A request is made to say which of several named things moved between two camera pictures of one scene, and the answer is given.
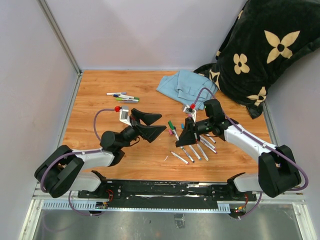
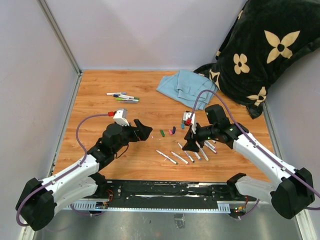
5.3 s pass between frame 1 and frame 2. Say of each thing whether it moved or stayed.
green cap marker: moved
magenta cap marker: stayed
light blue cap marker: stayed
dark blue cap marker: stayed
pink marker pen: stayed
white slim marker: stayed
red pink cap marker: stayed
